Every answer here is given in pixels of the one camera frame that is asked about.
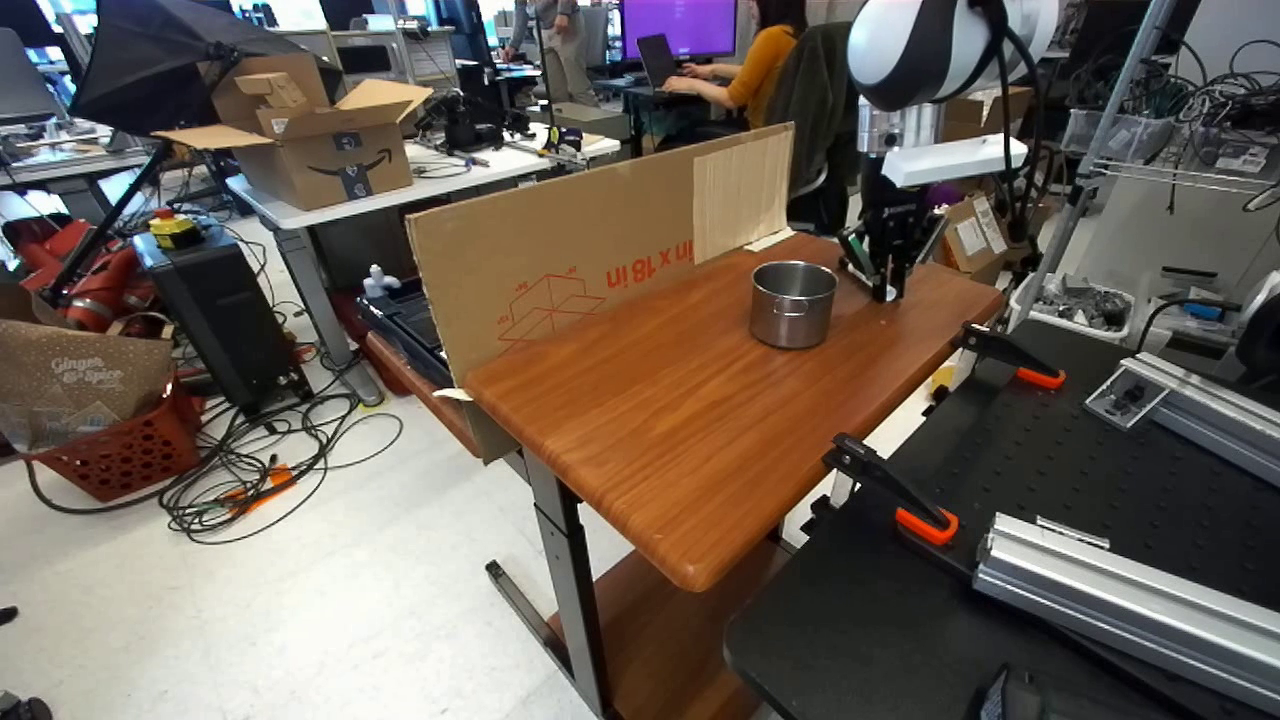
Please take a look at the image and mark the black clamp with orange handle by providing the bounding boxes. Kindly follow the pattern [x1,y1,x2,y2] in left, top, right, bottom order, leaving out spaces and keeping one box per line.
[819,430,965,551]
[961,319,1073,396]

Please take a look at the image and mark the person in yellow shirt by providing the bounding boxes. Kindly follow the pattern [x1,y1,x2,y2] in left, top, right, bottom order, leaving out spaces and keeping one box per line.
[655,0,812,132]

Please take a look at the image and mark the yellow red emergency stop button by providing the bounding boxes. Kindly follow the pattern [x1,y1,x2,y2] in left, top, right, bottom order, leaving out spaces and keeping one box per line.
[144,207,207,255]

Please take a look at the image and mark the small white bottle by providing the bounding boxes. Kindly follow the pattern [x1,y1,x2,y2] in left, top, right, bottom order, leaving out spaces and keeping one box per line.
[355,260,408,303]

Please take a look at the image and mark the grey metal desk leg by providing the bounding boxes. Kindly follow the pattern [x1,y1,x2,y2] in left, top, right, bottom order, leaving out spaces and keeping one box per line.
[480,450,625,720]

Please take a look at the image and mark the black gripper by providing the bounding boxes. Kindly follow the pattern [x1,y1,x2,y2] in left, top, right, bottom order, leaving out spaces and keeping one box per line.
[850,183,952,309]

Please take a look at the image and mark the small silver mounting plate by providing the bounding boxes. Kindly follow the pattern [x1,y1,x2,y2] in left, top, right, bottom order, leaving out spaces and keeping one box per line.
[1081,363,1174,430]

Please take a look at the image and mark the small brown labelled box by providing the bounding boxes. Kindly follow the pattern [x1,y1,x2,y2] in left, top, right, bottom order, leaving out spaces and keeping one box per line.
[937,193,1016,283]

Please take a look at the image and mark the red plastic basket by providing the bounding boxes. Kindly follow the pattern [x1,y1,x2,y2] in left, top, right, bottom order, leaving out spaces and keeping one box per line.
[27,392,205,504]

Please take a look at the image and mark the purple lit monitor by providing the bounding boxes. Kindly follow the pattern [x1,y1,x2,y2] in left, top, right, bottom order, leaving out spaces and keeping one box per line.
[614,0,738,63]

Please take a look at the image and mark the silver aluminium extrusion rail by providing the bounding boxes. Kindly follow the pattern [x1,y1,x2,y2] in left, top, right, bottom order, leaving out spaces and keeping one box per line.
[971,511,1280,714]
[1117,346,1280,490]

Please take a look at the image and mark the red machine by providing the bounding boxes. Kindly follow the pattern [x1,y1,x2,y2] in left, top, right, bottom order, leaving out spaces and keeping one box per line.
[6,212,165,335]

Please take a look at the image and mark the white office table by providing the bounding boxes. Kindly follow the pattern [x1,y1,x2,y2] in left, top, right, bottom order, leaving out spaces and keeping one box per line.
[219,132,633,403]

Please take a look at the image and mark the cardboard panel with red print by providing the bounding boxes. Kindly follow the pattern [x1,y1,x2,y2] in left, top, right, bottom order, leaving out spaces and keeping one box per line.
[398,140,699,392]

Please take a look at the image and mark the open brown shipping box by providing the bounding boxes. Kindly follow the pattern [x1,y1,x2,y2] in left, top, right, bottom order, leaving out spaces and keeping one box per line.
[148,53,436,215]

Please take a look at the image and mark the light wooden board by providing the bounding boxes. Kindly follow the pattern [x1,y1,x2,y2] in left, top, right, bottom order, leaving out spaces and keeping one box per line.
[687,121,799,268]

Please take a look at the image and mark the black perforated breadboard table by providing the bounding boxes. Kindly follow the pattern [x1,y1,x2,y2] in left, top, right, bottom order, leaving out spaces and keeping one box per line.
[718,312,1280,720]

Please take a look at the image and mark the large brown paper bag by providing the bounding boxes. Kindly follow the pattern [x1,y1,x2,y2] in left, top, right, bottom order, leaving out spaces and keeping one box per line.
[0,314,178,457]

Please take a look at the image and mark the black softbox light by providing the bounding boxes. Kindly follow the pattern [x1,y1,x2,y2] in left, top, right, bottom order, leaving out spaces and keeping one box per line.
[68,0,317,136]

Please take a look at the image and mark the black computer tower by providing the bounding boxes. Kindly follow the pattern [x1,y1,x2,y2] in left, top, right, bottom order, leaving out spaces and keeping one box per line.
[133,215,302,416]

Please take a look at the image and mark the small stainless steel pot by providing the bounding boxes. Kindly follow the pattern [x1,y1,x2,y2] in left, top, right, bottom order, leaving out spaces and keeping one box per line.
[742,255,844,357]

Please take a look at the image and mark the tangled floor cables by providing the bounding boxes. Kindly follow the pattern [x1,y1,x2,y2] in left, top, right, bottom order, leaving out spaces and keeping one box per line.
[22,383,412,548]

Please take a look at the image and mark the grey metal pole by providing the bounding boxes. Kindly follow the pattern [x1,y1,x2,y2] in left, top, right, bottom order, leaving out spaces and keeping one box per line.
[1031,0,1182,303]

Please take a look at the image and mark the black office chair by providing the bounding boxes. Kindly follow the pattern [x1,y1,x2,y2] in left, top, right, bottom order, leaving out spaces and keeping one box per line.
[764,14,865,236]

